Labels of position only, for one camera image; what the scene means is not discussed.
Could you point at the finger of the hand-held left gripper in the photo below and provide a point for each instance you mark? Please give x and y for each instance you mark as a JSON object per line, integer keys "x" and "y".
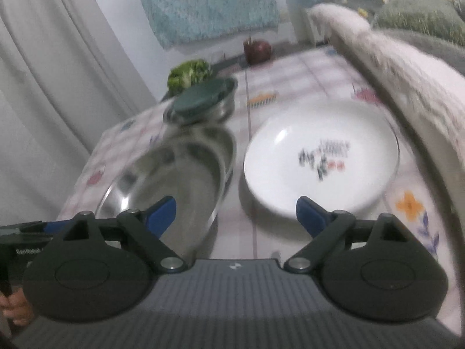
{"x": 60, "y": 226}

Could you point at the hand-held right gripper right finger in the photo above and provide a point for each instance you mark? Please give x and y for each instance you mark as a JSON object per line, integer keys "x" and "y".
{"x": 308, "y": 212}

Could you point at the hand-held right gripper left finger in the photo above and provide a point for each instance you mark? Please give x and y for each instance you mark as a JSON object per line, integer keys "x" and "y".
{"x": 161, "y": 212}

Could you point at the white printed plate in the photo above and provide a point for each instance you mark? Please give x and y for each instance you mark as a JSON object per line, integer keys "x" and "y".
{"x": 290, "y": 174}

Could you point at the large steel bowl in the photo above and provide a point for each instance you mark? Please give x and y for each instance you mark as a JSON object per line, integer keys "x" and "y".
{"x": 174, "y": 167}

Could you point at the stainless steel bowl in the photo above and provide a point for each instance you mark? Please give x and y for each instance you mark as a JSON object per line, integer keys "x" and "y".
{"x": 221, "y": 107}

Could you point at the green ceramic bowl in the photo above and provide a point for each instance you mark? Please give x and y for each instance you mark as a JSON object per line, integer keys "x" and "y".
{"x": 199, "y": 96}

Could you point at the person's left hand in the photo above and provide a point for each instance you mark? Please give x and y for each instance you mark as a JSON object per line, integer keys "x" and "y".
{"x": 18, "y": 309}

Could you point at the checked printed tablecloth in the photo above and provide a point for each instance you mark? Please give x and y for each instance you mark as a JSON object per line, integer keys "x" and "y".
{"x": 254, "y": 232}

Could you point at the green leafy cabbage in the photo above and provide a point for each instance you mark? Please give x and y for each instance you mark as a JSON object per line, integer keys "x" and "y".
{"x": 189, "y": 74}

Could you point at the white curtain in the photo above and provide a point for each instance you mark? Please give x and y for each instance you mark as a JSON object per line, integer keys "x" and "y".
{"x": 54, "y": 80}

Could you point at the cream lace sofa cover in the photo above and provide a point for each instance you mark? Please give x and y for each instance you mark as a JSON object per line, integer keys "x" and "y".
{"x": 399, "y": 61}

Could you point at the white water dispenser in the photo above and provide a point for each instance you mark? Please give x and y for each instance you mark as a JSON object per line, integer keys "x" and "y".
{"x": 305, "y": 3}

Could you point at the green leaf-print cushion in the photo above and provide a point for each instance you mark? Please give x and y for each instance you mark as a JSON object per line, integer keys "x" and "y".
{"x": 421, "y": 16}

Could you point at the blue patterned wall cloth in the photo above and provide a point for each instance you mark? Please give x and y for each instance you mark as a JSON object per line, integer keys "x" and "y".
{"x": 207, "y": 3}

